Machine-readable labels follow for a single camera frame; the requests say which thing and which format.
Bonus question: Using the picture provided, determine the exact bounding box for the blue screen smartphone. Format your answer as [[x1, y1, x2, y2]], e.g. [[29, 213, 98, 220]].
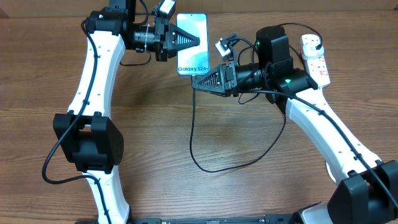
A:
[[177, 13, 210, 76]]

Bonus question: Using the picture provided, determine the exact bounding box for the black charger cable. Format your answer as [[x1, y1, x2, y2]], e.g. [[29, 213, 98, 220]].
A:
[[189, 22, 324, 174]]

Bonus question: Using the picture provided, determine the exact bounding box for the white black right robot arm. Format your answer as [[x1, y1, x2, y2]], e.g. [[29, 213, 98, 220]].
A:
[[192, 59, 397, 223]]

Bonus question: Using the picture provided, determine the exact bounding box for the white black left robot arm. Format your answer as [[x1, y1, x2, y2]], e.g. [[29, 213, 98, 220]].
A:
[[53, 1, 200, 223]]

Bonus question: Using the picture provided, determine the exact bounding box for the white charger plug adapter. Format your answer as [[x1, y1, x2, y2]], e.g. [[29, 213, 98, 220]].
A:
[[302, 43, 325, 60]]

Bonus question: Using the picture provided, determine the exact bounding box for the white power strip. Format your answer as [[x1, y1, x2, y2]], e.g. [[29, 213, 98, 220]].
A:
[[300, 34, 330, 89]]

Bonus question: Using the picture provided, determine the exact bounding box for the brown cardboard backdrop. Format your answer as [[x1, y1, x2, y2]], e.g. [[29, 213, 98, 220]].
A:
[[1, 0, 397, 19]]

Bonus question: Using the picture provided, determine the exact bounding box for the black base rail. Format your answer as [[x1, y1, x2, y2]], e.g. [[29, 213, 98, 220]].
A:
[[74, 213, 296, 224]]

